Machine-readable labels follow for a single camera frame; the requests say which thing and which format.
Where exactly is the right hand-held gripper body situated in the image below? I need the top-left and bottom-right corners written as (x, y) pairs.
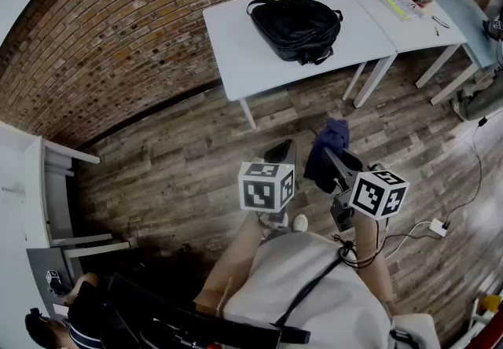
top-left (330, 169), bottom-right (409, 233)

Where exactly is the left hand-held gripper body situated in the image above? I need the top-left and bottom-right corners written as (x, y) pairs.
top-left (238, 161), bottom-right (296, 238)

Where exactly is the dark blue cloth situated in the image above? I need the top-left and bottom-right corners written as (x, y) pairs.
top-left (304, 118), bottom-right (351, 194)

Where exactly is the black backpack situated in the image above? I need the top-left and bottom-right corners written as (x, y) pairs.
top-left (246, 0), bottom-right (343, 67)

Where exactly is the person's right forearm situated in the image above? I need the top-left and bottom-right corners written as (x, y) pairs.
top-left (353, 213), bottom-right (396, 313)

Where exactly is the person's left forearm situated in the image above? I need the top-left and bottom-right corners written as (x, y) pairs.
top-left (196, 213), bottom-right (272, 305)

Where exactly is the white power adapter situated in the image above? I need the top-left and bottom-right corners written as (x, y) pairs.
top-left (430, 218), bottom-right (449, 237)

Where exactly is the white table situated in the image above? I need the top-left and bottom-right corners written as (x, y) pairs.
top-left (202, 0), bottom-right (398, 130)
top-left (336, 0), bottom-right (468, 108)

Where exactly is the person's white shirt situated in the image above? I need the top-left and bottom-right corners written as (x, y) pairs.
top-left (222, 231), bottom-right (441, 349)

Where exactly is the olive green bag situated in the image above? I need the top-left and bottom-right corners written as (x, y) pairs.
top-left (450, 75), bottom-right (503, 123)

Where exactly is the black worn rig bar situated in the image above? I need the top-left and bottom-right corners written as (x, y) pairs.
top-left (105, 272), bottom-right (311, 349)

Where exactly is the yellow-edged white booklet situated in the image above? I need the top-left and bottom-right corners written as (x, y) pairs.
top-left (380, 0), bottom-right (425, 22)

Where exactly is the light blue table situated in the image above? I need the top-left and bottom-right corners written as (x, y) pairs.
top-left (416, 0), bottom-right (500, 107)

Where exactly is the gray desk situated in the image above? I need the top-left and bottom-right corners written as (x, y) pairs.
top-left (25, 247), bottom-right (86, 313)

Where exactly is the white desk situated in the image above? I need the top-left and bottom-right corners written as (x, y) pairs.
top-left (0, 123), bottom-right (130, 262)

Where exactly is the white adapter cable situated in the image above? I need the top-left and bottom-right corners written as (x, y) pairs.
top-left (384, 220), bottom-right (433, 260)

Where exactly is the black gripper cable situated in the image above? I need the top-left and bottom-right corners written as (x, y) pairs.
top-left (332, 217), bottom-right (390, 270)

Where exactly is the black shoulder strap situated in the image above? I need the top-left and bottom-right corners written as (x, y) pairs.
top-left (274, 256), bottom-right (343, 327)

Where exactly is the black floor cable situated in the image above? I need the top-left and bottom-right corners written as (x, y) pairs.
top-left (443, 109), bottom-right (503, 229)

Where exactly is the black strap buckle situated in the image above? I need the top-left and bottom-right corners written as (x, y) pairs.
top-left (388, 329), bottom-right (417, 349)

